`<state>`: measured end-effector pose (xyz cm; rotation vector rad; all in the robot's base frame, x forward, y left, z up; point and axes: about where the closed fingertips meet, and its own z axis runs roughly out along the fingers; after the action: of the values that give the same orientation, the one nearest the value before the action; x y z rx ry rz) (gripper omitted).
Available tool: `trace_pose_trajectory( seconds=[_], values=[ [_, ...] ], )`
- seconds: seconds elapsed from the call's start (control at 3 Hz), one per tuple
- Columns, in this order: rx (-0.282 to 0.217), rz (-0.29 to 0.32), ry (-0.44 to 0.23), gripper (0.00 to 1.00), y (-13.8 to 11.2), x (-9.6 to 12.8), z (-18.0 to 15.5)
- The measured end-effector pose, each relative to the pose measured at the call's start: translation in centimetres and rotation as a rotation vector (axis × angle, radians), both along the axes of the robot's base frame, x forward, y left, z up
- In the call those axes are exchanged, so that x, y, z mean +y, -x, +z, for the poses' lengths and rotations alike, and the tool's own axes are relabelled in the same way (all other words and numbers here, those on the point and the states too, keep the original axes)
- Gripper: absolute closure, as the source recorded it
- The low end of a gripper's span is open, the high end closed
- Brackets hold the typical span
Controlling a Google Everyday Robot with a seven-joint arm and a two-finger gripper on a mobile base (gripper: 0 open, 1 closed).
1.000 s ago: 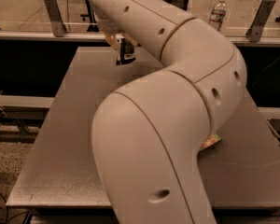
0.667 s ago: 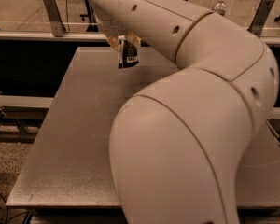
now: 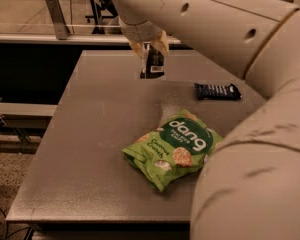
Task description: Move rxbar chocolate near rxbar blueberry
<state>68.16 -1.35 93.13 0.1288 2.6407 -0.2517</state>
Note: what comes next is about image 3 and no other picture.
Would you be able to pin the blue rxbar blueberry bar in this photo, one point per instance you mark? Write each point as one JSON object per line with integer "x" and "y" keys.
{"x": 217, "y": 92}

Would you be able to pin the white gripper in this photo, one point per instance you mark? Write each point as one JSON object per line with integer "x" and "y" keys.
{"x": 140, "y": 33}

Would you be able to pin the black rxbar chocolate bar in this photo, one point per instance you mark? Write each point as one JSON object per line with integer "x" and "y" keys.
{"x": 152, "y": 63}

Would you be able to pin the left metal bracket post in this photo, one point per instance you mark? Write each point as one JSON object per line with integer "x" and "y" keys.
{"x": 60, "y": 28}

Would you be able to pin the metal rail barrier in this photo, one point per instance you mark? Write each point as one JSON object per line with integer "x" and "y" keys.
{"x": 80, "y": 40}

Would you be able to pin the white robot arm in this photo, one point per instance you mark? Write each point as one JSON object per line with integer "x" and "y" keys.
{"x": 250, "y": 187}

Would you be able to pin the black chair base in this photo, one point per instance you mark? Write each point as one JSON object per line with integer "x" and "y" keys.
{"x": 101, "y": 9}

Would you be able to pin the green dang chips bag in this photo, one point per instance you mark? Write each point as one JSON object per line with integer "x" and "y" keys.
{"x": 180, "y": 145}

